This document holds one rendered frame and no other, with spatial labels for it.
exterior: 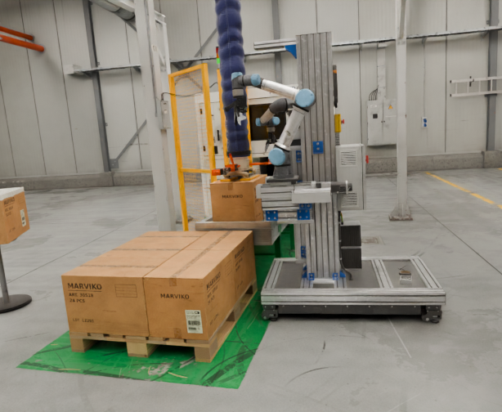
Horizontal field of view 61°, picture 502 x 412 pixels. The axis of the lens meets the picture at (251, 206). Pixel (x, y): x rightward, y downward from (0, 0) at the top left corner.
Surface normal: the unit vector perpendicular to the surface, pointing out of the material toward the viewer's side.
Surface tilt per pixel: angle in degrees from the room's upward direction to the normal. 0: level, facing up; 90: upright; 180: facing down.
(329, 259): 90
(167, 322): 90
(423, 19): 90
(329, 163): 90
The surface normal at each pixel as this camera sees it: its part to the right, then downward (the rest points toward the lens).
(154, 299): -0.25, 0.18
